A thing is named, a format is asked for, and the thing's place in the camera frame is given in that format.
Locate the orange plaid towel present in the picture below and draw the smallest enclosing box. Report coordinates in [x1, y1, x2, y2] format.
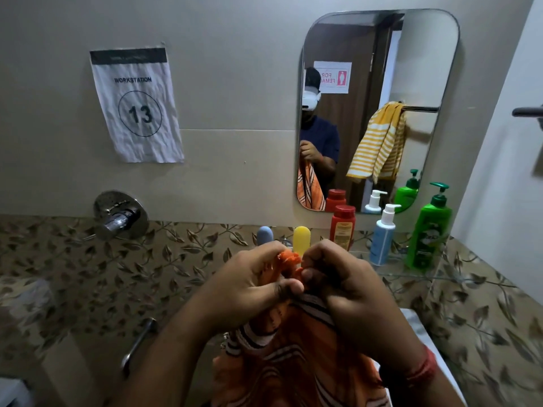
[211, 249, 392, 407]

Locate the rounded wall mirror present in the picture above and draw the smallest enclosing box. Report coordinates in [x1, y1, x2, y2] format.
[295, 8, 462, 215]

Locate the white toilet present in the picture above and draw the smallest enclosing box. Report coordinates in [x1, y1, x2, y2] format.
[0, 376, 34, 407]

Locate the person's right hand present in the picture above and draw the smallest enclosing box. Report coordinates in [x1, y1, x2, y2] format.
[299, 239, 426, 369]

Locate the person's left hand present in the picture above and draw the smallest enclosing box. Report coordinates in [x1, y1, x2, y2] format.
[191, 240, 305, 335]

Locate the chrome wall valve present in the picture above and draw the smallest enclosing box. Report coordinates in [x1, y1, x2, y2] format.
[92, 189, 150, 242]

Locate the chrome health faucet handle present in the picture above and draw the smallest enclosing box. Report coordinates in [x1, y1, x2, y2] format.
[120, 317, 159, 379]

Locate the red bottle with yellow label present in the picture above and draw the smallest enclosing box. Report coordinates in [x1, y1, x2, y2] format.
[329, 203, 357, 252]

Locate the black towel bar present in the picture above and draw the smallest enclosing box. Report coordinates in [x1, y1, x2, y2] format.
[511, 105, 543, 120]

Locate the white crumpled paper sign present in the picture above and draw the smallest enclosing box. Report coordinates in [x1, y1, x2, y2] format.
[89, 46, 186, 164]

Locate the yellow silicone squeeze bottle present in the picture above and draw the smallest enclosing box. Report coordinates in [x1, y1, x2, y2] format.
[292, 226, 312, 258]

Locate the green pump bottle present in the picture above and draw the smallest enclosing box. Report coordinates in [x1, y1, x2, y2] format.
[406, 181, 454, 272]

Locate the white wash basin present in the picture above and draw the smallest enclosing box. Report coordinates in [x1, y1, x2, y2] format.
[398, 308, 467, 407]

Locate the red thread bracelet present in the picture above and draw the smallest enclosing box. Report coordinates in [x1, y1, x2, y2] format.
[405, 345, 438, 388]

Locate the blue white pump bottle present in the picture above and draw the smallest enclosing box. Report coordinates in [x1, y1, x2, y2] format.
[368, 203, 402, 267]

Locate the person's right forearm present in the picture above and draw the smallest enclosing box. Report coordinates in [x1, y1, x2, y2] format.
[380, 351, 467, 407]

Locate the clear glass shelf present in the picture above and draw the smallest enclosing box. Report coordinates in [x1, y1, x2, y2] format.
[352, 245, 446, 287]

